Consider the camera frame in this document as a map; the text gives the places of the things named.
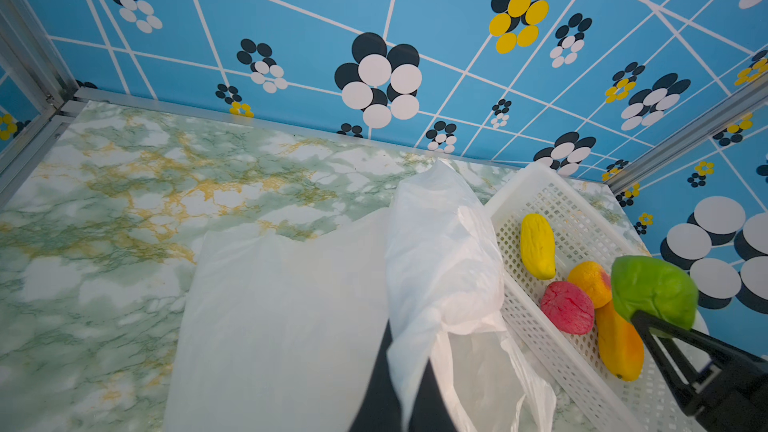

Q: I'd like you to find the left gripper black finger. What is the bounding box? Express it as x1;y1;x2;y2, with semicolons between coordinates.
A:
349;324;457;432

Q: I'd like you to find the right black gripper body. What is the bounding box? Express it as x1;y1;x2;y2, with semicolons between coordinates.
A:
683;360;767;432

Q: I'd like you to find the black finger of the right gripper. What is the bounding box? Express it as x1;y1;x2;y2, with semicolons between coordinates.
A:
631;311;767;417

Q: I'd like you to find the orange mango fruit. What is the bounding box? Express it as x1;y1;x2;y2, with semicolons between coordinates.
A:
595;301;645;382

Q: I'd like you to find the green fruit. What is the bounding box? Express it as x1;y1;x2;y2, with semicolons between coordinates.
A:
611;256;699;330

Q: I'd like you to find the translucent white plastic bag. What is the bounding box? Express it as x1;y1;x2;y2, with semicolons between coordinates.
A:
163;161;556;431

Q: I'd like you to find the pink red fruit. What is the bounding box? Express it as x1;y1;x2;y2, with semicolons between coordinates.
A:
539;281;595;336

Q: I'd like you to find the peach fruit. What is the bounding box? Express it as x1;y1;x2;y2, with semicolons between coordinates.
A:
567;261;612;309

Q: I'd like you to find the yellow banana fruit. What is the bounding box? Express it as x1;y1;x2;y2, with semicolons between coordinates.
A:
520;213;556;280

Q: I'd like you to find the white plastic mesh basket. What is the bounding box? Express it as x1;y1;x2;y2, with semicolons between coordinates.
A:
486;164;701;431

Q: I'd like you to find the right aluminium corner post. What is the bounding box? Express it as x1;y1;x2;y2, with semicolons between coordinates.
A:
606;74;767;192

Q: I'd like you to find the aluminium corner post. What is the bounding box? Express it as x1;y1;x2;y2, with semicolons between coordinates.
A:
1;0;77;113
606;74;767;192

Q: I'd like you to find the left aluminium corner post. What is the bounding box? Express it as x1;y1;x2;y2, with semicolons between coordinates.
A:
1;0;77;113

